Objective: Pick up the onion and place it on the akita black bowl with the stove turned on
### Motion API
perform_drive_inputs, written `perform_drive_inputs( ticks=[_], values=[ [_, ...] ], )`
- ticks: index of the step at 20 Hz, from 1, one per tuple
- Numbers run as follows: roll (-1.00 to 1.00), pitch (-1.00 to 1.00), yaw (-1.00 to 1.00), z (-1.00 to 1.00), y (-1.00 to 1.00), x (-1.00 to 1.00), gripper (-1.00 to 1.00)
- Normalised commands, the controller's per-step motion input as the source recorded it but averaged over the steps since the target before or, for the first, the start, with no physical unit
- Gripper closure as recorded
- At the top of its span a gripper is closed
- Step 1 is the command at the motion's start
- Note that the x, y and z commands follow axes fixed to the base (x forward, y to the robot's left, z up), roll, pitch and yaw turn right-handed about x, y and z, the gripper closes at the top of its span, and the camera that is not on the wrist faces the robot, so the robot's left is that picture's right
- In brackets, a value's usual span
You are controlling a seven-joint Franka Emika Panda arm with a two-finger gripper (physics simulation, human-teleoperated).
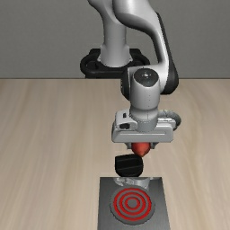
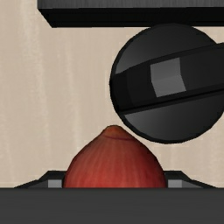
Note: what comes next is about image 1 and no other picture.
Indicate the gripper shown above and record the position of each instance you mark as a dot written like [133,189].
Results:
[142,136]

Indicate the red onion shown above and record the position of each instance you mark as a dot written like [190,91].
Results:
[140,148]

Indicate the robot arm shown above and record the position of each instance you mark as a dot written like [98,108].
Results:
[136,27]

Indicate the grey stove plate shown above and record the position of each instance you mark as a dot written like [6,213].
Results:
[133,205]

